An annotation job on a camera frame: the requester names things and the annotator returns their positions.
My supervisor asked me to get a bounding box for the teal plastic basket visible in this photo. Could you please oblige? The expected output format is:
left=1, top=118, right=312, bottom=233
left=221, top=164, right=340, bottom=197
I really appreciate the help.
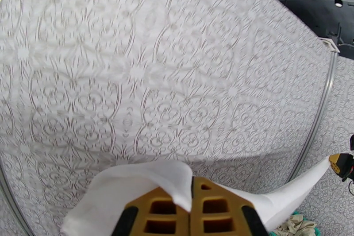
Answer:
left=269, top=210, right=322, bottom=236

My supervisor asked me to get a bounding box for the white corner post cap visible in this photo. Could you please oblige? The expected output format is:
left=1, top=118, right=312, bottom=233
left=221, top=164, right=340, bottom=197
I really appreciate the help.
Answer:
left=320, top=37, right=341, bottom=55

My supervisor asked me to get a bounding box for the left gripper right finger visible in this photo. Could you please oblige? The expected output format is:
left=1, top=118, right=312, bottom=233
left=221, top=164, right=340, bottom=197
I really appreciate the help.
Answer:
left=191, top=176, right=269, bottom=236

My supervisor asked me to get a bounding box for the white polo shirt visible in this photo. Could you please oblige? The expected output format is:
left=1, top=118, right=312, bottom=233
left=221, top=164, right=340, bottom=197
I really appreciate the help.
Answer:
left=60, top=159, right=331, bottom=236

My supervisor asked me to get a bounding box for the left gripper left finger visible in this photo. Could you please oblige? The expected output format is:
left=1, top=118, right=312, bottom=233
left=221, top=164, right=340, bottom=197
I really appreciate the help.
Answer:
left=112, top=185, right=192, bottom=236

